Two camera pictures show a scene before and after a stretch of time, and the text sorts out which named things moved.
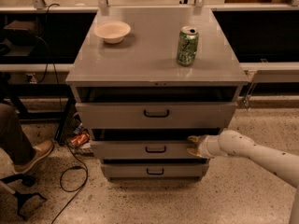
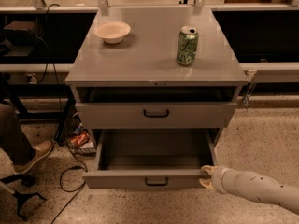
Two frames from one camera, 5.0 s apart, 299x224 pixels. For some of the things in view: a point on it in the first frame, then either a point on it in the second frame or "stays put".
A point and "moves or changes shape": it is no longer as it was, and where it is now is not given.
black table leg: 64,122 stays put
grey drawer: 140,149 moves or changes shape
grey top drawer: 155,115 stays put
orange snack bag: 79,139 stays put
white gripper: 204,147 -> 220,179
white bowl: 113,32 stays put
